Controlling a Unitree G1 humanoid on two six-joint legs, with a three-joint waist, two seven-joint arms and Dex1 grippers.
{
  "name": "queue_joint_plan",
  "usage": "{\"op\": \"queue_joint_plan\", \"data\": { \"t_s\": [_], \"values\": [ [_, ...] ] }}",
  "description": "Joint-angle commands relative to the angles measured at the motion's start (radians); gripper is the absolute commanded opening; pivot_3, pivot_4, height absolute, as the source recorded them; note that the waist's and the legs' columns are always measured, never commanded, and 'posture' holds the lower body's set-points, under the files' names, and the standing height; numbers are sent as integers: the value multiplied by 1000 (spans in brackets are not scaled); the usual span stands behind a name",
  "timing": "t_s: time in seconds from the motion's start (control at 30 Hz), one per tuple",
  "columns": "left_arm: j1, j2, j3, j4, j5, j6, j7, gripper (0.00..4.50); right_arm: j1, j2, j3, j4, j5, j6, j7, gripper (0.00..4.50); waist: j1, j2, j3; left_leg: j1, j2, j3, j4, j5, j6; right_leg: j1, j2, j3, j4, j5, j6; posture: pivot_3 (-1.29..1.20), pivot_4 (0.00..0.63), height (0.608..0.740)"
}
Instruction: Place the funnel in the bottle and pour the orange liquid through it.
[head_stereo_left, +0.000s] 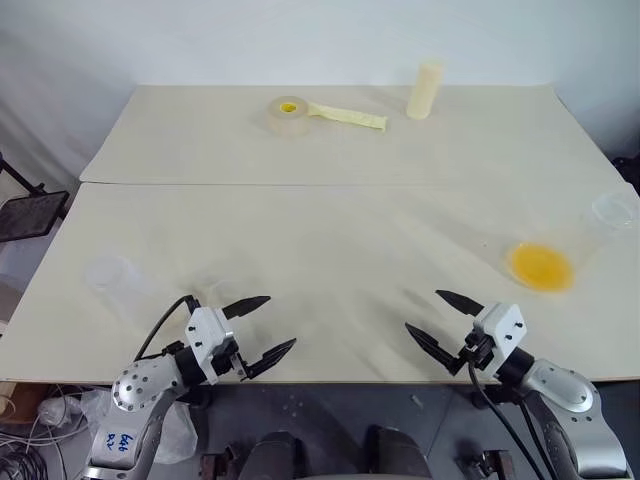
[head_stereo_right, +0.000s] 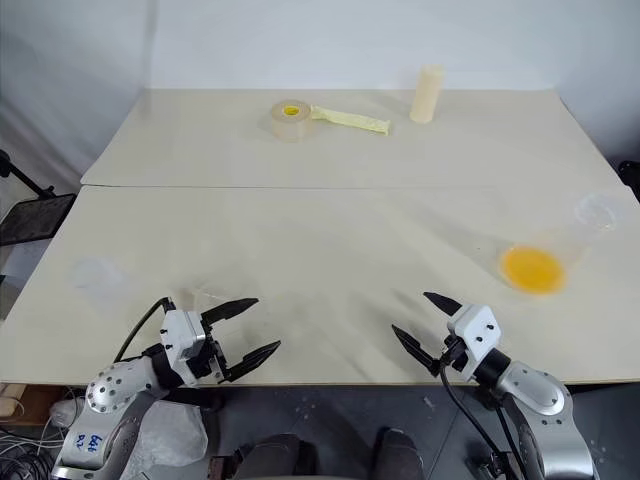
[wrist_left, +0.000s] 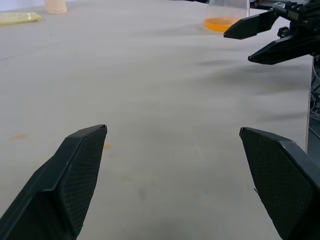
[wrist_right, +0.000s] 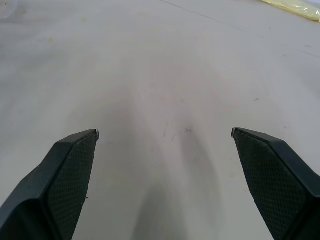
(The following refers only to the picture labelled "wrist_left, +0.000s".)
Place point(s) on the clear flask with orange liquid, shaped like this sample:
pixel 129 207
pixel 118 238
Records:
pixel 220 22

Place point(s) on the yellow cloth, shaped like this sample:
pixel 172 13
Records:
pixel 18 18

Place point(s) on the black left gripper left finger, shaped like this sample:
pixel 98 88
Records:
pixel 62 185

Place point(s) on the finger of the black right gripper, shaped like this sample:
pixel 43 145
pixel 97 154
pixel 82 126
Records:
pixel 252 26
pixel 280 48

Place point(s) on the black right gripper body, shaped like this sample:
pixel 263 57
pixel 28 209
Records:
pixel 300 12

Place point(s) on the clear acrylic panel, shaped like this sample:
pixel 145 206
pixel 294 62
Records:
pixel 309 100

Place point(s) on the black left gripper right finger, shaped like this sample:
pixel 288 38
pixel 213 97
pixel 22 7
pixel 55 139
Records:
pixel 282 185

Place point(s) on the beige plastic cup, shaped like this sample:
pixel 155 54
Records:
pixel 55 6

